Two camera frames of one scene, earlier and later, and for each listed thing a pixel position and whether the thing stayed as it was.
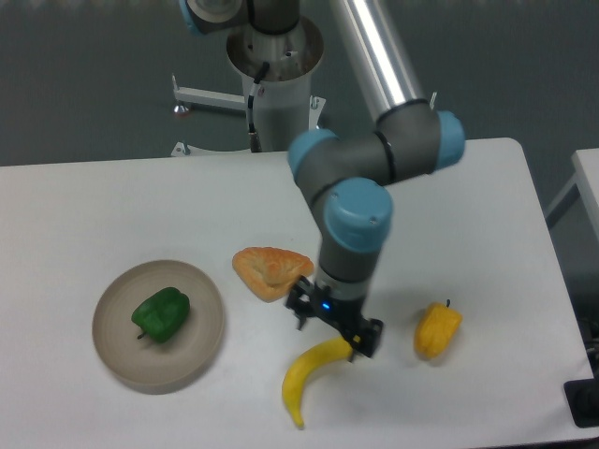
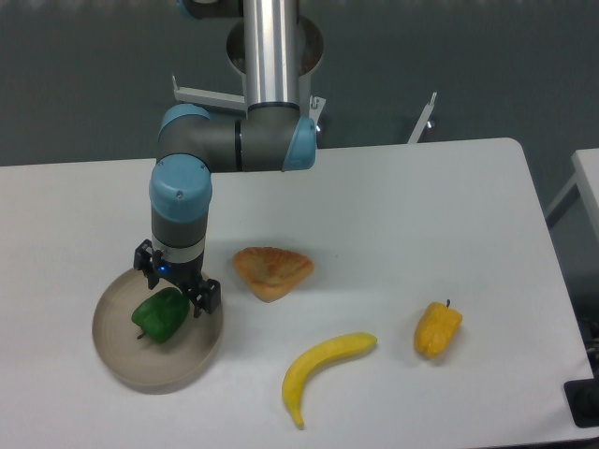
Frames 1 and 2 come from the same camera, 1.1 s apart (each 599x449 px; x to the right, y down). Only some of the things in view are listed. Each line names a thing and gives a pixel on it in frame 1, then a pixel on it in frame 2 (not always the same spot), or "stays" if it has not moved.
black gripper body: [346, 315] → [188, 276]
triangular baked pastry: [270, 272] stays
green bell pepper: [163, 315] stays
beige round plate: [144, 364] stays
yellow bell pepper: [435, 328] stays
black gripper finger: [369, 338] → [205, 296]
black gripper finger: [299, 300] → [146, 259]
